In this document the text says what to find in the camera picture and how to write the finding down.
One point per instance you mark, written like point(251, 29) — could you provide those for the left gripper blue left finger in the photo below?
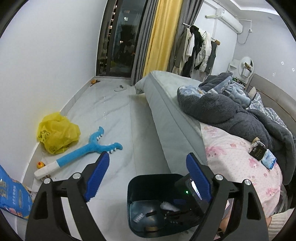
point(93, 175)

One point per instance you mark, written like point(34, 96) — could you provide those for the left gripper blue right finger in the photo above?
point(198, 176)

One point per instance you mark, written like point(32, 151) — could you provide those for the small clear wrapper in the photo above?
point(138, 217)

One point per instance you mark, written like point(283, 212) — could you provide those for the black snack wrapper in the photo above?
point(257, 150)

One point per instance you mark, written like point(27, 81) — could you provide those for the dark teal trash bin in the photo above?
point(166, 213)

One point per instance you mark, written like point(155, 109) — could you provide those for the person's hand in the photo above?
point(224, 223)

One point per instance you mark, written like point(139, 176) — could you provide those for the blue plush claw toy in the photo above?
point(92, 146)

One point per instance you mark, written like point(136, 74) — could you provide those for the bed with pink sheet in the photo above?
point(224, 153)

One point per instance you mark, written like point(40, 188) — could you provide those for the small yellow rubber duck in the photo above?
point(40, 165)

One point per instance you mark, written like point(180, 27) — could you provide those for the yellow plastic bag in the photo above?
point(57, 133)

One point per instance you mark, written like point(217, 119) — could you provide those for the blue tissue packet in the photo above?
point(268, 160)

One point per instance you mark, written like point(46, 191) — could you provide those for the dark grey fleece blanket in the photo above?
point(222, 112)

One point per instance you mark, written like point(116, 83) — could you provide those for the blue snack bag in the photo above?
point(15, 197)

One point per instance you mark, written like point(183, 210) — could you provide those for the white slipper on floor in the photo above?
point(120, 88)

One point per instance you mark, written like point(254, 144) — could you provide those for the orange tool on floor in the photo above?
point(94, 81)

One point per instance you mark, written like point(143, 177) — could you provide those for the blue patterned fleece blanket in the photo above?
point(188, 94)

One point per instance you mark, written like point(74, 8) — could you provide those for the blue white wave duvet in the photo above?
point(257, 104)

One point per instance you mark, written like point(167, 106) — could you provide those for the grey upholstered headboard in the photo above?
point(275, 98)

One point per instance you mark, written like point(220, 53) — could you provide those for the hanging clothes on rack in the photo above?
point(196, 50)

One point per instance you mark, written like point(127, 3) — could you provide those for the dark glass balcony door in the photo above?
point(118, 37)

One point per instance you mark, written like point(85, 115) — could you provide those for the grey curtain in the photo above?
point(188, 14)

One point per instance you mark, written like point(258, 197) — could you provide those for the yellow curtain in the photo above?
point(162, 35)

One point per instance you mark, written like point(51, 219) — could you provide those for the white wall air conditioner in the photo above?
point(228, 19)

